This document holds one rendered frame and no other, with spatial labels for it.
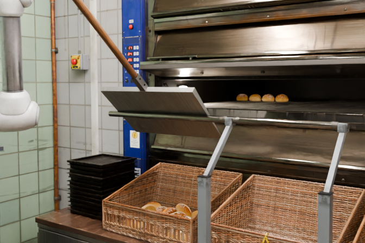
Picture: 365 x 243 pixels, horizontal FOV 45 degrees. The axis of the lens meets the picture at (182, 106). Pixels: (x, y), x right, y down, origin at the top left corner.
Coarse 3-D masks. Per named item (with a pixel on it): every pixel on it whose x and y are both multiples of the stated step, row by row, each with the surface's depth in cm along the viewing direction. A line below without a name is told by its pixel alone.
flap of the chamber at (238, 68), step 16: (176, 64) 232; (192, 64) 226; (208, 64) 221; (224, 64) 216; (240, 64) 211; (256, 64) 206; (272, 64) 202; (288, 64) 197; (304, 64) 193; (320, 64) 189; (336, 64) 185; (352, 64) 182
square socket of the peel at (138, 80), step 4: (136, 76) 196; (140, 76) 198; (132, 80) 199; (136, 80) 197; (140, 80) 198; (136, 84) 200; (140, 84) 199; (144, 84) 201; (140, 88) 202; (144, 88) 201
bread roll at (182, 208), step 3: (177, 204) 234; (180, 204) 233; (183, 204) 233; (177, 207) 233; (180, 207) 232; (183, 207) 232; (186, 207) 232; (177, 210) 232; (180, 210) 231; (183, 210) 231; (186, 210) 232; (189, 210) 232; (186, 213) 231; (189, 213) 232
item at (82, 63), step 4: (72, 56) 288; (76, 56) 286; (80, 56) 284; (84, 56) 286; (88, 56) 289; (80, 60) 284; (84, 60) 286; (88, 60) 289; (76, 64) 286; (80, 64) 284; (84, 64) 286; (88, 64) 289; (72, 68) 288; (76, 68) 286; (80, 68) 284; (84, 68) 286; (88, 68) 289
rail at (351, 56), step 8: (280, 56) 200; (288, 56) 198; (296, 56) 196; (304, 56) 194; (312, 56) 192; (320, 56) 189; (328, 56) 188; (336, 56) 186; (344, 56) 184; (352, 56) 182; (360, 56) 180; (144, 64) 245; (152, 64) 242; (160, 64) 239
